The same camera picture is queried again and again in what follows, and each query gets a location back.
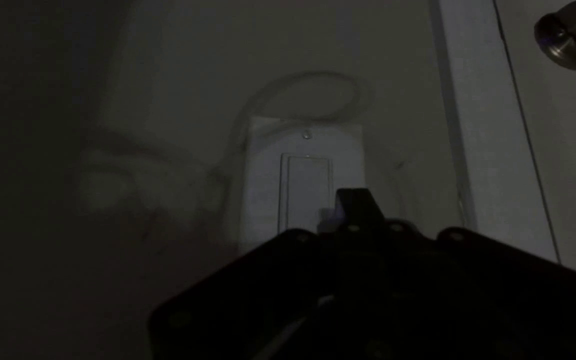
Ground round metal door knob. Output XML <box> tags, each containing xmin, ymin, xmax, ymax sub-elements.
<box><xmin>533</xmin><ymin>0</ymin><xmax>576</xmax><ymax>71</ymax></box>

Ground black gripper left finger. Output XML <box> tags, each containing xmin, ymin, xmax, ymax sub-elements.
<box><xmin>149</xmin><ymin>188</ymin><xmax>363</xmax><ymax>360</ymax></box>

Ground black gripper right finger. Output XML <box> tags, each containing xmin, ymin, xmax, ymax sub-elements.
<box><xmin>359</xmin><ymin>188</ymin><xmax>576</xmax><ymax>360</ymax></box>

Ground white door with deadbolt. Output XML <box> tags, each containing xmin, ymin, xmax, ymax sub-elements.
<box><xmin>495</xmin><ymin>0</ymin><xmax>576</xmax><ymax>286</ymax></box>

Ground white wall light switch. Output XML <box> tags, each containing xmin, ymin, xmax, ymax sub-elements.
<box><xmin>243</xmin><ymin>110</ymin><xmax>373</xmax><ymax>250</ymax></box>

